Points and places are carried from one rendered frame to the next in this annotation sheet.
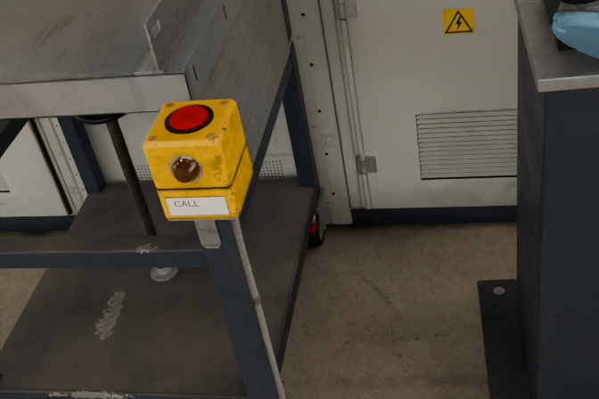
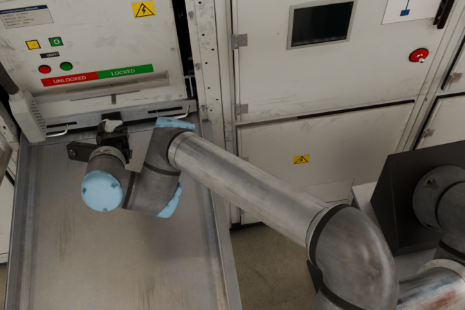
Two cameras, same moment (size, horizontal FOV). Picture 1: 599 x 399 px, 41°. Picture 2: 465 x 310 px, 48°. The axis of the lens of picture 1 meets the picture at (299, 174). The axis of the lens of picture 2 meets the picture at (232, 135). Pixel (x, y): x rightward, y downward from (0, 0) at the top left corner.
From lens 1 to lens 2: 1.10 m
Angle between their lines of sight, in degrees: 24
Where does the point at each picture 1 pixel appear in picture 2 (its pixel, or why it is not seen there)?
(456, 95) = (295, 183)
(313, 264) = not seen: hidden behind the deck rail
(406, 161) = not seen: hidden behind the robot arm
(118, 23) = (184, 285)
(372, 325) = (261, 297)
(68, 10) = (145, 270)
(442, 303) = (292, 276)
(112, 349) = not seen: outside the picture
